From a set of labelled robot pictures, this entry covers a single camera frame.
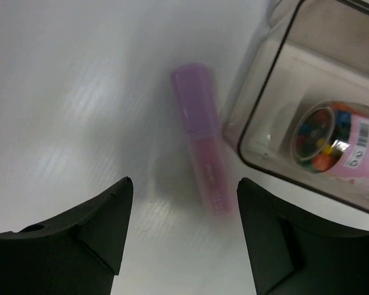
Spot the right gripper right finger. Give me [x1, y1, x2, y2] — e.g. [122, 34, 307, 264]
[237, 178, 369, 294]

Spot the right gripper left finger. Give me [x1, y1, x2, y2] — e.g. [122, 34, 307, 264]
[0, 177, 133, 294]

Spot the pink capped bead bottle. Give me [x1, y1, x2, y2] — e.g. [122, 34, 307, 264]
[290, 101, 369, 192]

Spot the purple highlighter marker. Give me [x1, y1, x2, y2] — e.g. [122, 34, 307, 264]
[170, 63, 232, 215]

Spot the right transparent tray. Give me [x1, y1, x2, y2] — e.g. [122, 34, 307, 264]
[225, 1, 369, 213]

